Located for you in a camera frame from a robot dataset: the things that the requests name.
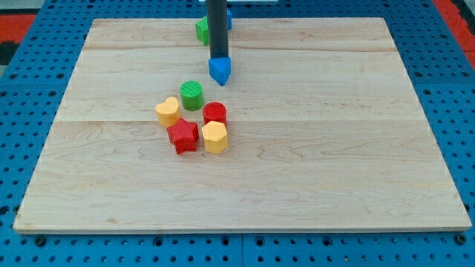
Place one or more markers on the light wooden board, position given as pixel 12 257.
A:
pixel 325 134

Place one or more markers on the yellow hexagon block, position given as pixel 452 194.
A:
pixel 215 137

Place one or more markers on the yellow heart block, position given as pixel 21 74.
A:
pixel 168 112

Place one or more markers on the red star block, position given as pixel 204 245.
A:
pixel 183 135

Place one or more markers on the green star block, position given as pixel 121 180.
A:
pixel 202 31

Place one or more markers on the blue cube block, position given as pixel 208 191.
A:
pixel 229 19

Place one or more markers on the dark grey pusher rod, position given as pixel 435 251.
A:
pixel 218 28

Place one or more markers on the blue triangle block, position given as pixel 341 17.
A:
pixel 220 69

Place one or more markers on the green cylinder block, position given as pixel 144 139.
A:
pixel 191 93

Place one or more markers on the red cylinder block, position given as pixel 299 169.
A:
pixel 214 111

